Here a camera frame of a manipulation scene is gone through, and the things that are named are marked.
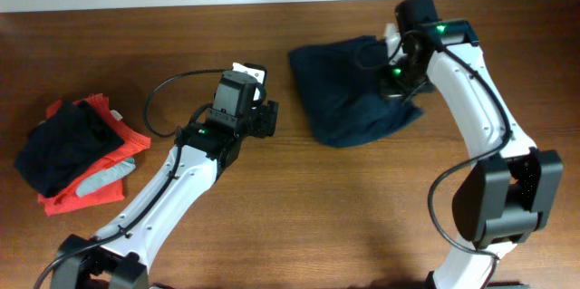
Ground dark blue shorts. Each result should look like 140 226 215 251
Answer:
288 35 423 149

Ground red folded garment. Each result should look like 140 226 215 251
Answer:
38 93 150 216

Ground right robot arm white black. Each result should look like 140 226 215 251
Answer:
379 0 563 289

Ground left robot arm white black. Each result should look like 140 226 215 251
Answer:
34 63 279 288

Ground black folded garment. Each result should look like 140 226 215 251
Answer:
14 101 107 196

